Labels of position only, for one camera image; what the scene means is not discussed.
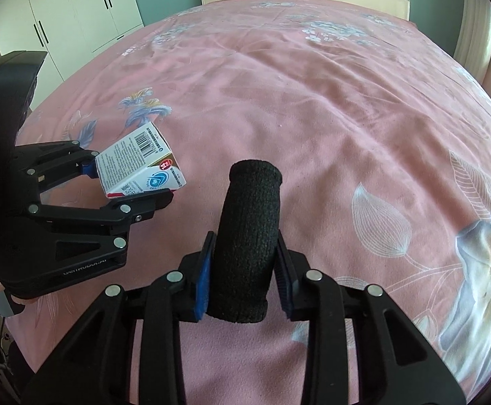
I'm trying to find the pink floral bed sheet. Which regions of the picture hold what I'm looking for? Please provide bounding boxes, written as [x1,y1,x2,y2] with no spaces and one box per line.
[1,0,491,405]

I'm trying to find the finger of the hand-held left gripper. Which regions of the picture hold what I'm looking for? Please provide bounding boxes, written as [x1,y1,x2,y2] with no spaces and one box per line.
[27,188,175,269]
[13,139,101,197]

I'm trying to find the black foam roll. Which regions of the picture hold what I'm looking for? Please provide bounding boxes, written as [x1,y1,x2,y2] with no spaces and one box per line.
[207,159,282,325]

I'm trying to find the white wardrobe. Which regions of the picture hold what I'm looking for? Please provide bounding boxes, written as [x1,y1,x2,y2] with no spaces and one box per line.
[0,0,146,82]

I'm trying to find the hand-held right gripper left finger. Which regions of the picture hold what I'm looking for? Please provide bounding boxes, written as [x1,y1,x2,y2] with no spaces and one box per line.
[22,232,218,405]

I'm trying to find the white drink carton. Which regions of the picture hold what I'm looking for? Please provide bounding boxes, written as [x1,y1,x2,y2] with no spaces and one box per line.
[95,121,187,198]

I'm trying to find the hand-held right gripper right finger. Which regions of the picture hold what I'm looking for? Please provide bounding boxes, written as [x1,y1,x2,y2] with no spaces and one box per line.
[273,236,468,405]

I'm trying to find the beige curtain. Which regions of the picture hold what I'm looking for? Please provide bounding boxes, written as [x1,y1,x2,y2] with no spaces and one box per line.
[454,0,491,77]

